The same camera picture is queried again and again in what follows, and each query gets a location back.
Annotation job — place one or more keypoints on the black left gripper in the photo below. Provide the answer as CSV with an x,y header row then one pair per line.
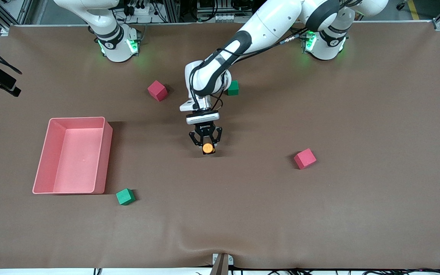
x,y
205,130

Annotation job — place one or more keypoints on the orange capped push button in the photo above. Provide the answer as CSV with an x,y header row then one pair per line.
x,y
208,148

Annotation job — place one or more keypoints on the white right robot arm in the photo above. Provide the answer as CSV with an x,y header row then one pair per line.
x,y
115,46

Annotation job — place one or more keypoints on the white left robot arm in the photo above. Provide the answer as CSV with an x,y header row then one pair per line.
x,y
269,26

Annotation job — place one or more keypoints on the green foam cube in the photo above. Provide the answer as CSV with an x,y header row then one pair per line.
x,y
125,196
234,89

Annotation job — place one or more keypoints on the pink foam cube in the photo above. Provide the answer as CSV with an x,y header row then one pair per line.
x,y
157,90
304,159

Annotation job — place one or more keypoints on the brown table mat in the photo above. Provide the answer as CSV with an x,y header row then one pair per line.
x,y
220,217

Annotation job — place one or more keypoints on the pink plastic bin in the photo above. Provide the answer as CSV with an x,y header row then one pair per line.
x,y
75,156

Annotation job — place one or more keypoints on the white terminal block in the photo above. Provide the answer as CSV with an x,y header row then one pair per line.
x,y
224,17

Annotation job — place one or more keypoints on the white power strip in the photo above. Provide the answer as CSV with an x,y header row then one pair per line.
x,y
141,9

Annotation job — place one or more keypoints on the metal clamp bracket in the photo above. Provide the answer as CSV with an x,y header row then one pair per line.
x,y
222,263

